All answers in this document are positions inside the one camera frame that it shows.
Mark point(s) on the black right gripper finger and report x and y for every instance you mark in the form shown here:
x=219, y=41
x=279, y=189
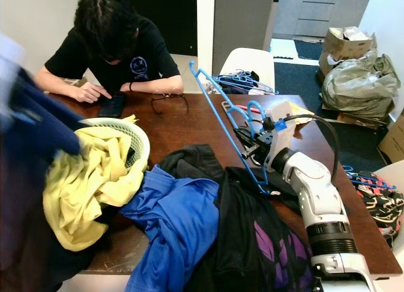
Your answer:
x=248, y=152
x=245, y=135

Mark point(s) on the blue plastic hanger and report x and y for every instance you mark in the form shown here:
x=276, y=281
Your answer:
x=221, y=112

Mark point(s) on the black printed garment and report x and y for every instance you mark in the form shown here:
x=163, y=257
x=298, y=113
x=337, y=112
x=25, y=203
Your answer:
x=252, y=241

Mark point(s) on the navy blue knit garment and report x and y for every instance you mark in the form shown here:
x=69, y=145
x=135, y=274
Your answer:
x=31, y=178

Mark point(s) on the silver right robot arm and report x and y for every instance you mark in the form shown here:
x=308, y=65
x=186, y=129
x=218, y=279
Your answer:
x=322, y=204

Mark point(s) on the pale plastic hanger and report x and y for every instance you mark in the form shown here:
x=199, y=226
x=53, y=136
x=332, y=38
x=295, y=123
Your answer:
x=233, y=109

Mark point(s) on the blue hangers heap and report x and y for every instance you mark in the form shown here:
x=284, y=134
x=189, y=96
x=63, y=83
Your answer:
x=246, y=82

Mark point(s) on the dark grey garment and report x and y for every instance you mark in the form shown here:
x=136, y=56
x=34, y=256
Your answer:
x=189, y=163

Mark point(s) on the black eyeglasses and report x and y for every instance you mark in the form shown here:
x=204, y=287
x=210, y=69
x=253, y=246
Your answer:
x=160, y=98

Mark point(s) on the royal blue garment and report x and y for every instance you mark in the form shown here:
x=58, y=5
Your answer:
x=177, y=229

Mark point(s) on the white laundry basket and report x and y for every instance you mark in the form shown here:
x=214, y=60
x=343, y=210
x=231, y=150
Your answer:
x=139, y=144

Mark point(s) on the grey-green plastic sack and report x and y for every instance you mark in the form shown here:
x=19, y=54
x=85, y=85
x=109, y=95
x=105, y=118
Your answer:
x=360, y=87

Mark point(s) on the person in black T-shirt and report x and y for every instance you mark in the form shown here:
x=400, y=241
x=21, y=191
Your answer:
x=151, y=52

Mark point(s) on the open cardboard box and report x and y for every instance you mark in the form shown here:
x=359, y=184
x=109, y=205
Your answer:
x=344, y=49

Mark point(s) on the plain cardboard box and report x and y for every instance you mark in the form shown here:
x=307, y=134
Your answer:
x=392, y=140

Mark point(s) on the black pink patterned garment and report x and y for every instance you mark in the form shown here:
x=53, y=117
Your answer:
x=382, y=204

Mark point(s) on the black smartphone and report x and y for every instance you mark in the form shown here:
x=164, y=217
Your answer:
x=110, y=106

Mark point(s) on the grey cabinet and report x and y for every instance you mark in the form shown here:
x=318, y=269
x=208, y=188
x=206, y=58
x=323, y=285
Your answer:
x=315, y=11

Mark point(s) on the yellow garment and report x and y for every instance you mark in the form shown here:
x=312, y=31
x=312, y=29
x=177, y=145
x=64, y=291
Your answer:
x=88, y=191

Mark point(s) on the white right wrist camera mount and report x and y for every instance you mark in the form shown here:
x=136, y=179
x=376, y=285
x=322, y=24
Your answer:
x=281, y=122

